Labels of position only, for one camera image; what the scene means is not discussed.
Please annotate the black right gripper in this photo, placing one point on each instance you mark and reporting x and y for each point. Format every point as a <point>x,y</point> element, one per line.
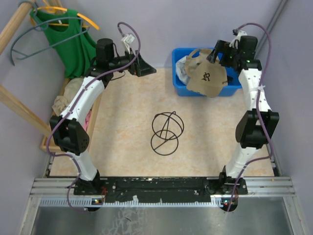
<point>222,47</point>

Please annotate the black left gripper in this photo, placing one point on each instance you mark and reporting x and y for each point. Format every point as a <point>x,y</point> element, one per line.
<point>140,67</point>

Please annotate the tan cap with R logo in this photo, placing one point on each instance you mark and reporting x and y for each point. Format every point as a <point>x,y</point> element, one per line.
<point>207,79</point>

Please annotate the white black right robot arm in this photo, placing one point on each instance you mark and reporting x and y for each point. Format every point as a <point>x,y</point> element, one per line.
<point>259,122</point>

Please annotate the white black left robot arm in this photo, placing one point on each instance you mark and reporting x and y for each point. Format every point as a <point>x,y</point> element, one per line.
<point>102,67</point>

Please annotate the white cap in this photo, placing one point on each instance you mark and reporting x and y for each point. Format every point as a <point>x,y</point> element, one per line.
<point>181,72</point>

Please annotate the pink cloth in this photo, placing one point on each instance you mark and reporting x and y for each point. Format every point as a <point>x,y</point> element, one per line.
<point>87,120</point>

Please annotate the green tank top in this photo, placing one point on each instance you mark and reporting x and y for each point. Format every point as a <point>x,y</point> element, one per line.
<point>65,32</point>

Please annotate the beige cloth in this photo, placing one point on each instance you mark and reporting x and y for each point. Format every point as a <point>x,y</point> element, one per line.
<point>61,102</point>

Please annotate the yellow clothes hanger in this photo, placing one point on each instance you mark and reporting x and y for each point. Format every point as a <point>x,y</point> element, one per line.
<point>85,21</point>

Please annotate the grey blue clothes hanger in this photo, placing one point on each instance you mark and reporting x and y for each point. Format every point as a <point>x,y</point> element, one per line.
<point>30,41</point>

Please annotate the wooden tray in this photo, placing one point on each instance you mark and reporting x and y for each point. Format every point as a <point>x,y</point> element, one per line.
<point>91,122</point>

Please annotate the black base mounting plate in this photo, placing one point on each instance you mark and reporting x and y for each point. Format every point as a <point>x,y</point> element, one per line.
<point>161,189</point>

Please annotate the wooden clothes rack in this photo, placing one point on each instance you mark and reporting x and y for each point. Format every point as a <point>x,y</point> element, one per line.
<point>34,81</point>

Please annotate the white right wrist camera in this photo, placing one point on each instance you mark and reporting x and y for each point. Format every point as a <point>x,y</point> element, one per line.
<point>238,34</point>

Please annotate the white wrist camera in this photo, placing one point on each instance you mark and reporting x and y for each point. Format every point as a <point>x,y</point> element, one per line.
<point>126,42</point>
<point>238,34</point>

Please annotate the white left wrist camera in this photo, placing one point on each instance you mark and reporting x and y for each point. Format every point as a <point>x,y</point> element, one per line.
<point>126,42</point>

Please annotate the black wire hat stand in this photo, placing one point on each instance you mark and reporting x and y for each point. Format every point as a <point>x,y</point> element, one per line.
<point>165,134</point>

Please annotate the aluminium frame rail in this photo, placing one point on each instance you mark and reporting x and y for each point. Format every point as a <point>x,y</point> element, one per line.
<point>60,192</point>

